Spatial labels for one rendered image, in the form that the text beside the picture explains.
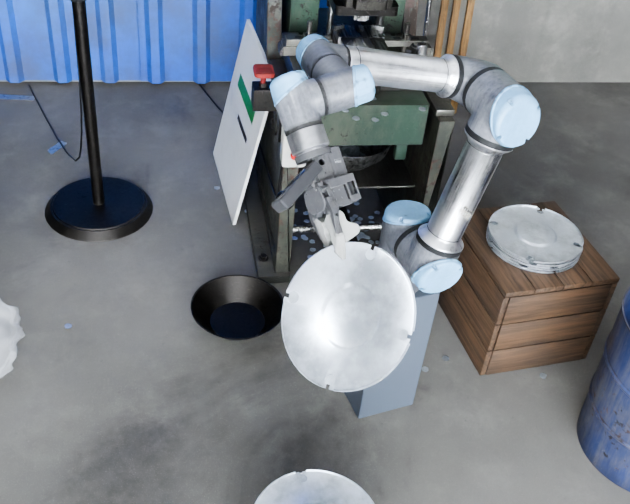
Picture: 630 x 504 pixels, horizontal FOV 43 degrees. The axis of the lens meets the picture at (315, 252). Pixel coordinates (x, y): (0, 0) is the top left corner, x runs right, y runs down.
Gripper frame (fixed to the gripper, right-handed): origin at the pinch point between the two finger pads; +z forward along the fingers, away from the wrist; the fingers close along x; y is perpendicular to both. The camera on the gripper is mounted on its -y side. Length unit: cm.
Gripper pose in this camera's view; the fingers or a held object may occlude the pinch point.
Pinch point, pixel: (336, 254)
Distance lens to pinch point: 153.4
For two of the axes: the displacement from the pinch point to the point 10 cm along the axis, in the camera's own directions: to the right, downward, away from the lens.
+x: -4.4, 1.5, 8.8
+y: 8.4, -2.9, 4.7
